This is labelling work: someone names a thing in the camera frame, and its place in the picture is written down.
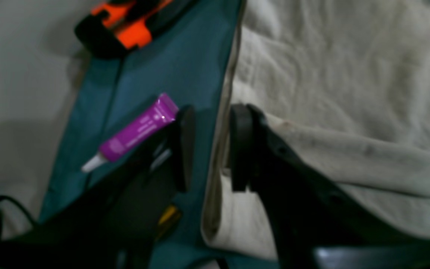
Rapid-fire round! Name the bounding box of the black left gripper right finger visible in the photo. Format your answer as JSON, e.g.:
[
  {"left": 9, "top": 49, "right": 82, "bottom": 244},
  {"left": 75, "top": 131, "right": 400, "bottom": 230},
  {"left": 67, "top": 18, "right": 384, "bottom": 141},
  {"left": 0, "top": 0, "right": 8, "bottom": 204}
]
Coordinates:
[{"left": 230, "top": 104, "right": 430, "bottom": 269}]

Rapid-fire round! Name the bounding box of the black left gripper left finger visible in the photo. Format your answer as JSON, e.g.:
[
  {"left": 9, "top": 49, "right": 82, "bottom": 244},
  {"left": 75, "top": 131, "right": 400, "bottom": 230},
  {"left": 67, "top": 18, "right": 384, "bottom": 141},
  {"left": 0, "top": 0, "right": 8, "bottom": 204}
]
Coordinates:
[{"left": 0, "top": 105, "right": 196, "bottom": 269}]

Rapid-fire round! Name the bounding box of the beige T-shirt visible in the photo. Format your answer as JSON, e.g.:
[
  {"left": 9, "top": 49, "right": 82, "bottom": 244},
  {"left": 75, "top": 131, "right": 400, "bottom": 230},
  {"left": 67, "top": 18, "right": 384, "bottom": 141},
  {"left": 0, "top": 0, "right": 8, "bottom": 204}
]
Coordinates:
[{"left": 201, "top": 0, "right": 430, "bottom": 260}]

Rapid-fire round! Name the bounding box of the yellow green battery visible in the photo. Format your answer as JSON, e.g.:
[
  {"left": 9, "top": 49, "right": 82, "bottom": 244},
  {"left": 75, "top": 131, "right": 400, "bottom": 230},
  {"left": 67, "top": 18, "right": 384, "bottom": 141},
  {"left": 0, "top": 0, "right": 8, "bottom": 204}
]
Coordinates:
[{"left": 155, "top": 204, "right": 183, "bottom": 241}]

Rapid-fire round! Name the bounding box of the purple tube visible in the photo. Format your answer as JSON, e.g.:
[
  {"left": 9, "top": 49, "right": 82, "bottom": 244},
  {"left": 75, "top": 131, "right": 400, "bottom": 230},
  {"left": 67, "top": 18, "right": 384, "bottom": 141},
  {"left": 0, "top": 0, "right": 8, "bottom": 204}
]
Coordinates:
[{"left": 81, "top": 93, "right": 179, "bottom": 173}]

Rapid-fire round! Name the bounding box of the blue table cloth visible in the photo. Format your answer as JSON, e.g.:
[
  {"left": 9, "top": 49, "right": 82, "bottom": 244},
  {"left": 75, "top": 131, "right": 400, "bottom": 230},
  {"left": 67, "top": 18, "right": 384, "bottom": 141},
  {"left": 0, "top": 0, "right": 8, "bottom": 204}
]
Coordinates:
[{"left": 38, "top": 0, "right": 279, "bottom": 269}]

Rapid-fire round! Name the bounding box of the orange black utility knife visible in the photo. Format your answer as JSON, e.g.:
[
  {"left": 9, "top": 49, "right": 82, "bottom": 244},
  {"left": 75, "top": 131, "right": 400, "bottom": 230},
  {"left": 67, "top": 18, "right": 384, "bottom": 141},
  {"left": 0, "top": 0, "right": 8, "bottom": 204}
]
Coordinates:
[{"left": 74, "top": 0, "right": 193, "bottom": 59}]

